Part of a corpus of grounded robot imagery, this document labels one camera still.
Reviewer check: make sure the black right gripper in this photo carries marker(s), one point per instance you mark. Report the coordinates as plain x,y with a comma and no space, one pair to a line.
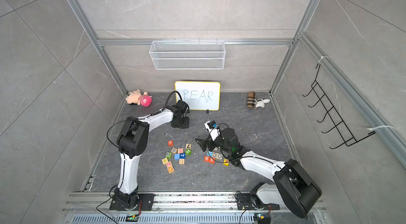
204,143

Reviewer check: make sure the red A block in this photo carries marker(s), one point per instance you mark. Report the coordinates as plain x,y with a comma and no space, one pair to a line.
212,160

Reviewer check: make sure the orange wooden block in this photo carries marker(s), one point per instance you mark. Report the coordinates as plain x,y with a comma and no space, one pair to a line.
170,169

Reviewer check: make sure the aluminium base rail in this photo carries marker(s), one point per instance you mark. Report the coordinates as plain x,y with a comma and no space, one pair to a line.
182,208

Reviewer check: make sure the white wire mesh basket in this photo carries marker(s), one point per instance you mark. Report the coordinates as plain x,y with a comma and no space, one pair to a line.
188,55

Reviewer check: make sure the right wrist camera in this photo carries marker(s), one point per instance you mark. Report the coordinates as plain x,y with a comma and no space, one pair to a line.
213,129

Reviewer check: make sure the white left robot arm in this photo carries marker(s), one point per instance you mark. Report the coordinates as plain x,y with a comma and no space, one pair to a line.
132,142

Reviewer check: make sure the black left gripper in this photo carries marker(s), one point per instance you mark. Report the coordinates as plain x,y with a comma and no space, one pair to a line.
186,125

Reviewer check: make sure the yellow green block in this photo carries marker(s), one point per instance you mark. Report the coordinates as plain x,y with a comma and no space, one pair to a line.
165,161

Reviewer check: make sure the wooden block left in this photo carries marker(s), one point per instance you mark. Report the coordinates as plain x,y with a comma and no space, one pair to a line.
174,150

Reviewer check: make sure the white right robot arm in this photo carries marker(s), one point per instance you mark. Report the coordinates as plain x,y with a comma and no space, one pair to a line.
295,188

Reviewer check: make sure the plaid white plush toy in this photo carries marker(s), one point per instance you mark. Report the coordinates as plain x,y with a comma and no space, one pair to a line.
254,103

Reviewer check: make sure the pink striped plush pig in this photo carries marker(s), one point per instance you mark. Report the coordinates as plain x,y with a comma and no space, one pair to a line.
139,98

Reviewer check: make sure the yellow framed whiteboard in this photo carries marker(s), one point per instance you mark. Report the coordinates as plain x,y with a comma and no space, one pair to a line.
200,95

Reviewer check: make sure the pink Z block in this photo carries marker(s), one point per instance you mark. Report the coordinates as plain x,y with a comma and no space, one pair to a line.
169,164

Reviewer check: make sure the black wire hook rack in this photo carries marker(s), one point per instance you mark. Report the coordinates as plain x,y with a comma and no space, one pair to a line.
346,137

